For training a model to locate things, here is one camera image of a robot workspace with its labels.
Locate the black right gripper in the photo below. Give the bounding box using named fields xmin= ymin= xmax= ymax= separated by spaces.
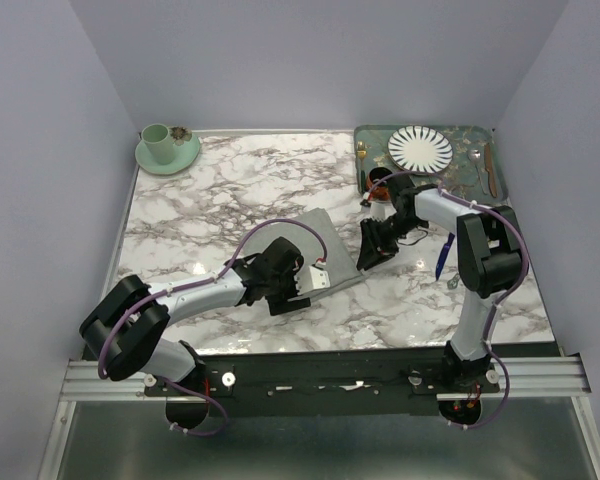
xmin=355 ymin=213 xmax=424 ymax=271

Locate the grey woven cloth napkin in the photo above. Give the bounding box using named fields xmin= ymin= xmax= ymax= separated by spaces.
xmin=241 ymin=208 xmax=364 ymax=301

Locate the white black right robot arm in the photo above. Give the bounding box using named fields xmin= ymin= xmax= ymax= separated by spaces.
xmin=357 ymin=172 xmax=530 ymax=392

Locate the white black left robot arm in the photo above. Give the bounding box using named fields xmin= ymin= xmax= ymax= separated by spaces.
xmin=79 ymin=237 xmax=327 ymax=395

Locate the red black tea cup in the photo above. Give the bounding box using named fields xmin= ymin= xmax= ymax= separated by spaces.
xmin=366 ymin=167 xmax=392 ymax=202

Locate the white blue striped plate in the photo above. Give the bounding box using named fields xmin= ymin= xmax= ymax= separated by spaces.
xmin=387 ymin=125 xmax=454 ymax=174

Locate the teal floral serving tray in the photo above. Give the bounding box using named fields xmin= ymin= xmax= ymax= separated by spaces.
xmin=353 ymin=124 xmax=509 ymax=205

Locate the silver spoon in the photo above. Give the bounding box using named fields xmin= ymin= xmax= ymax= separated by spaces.
xmin=467 ymin=149 xmax=488 ymax=194

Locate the brown wooden knife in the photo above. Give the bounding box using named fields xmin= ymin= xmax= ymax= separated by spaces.
xmin=484 ymin=143 xmax=498 ymax=198

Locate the mint green floral plate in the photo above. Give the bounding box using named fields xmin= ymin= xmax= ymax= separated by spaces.
xmin=135 ymin=126 xmax=201 ymax=176

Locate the mint green cup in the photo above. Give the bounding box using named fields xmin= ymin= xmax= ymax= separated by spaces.
xmin=141 ymin=124 xmax=175 ymax=165

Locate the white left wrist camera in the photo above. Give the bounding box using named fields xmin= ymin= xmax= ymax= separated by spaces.
xmin=296 ymin=265 xmax=331 ymax=295

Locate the blue handled utensil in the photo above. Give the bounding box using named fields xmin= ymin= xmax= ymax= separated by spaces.
xmin=435 ymin=233 xmax=455 ymax=281

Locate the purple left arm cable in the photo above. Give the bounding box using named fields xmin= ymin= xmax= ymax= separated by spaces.
xmin=97 ymin=218 xmax=330 ymax=436

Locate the gold fork green handle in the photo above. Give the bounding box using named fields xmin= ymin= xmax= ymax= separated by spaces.
xmin=355 ymin=141 xmax=367 ymax=195

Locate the black metal base frame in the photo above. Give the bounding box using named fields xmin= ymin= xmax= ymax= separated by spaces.
xmin=82 ymin=344 xmax=564 ymax=419

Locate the aluminium extrusion rail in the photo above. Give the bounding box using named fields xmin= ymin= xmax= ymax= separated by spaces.
xmin=60 ymin=356 xmax=591 ymax=402

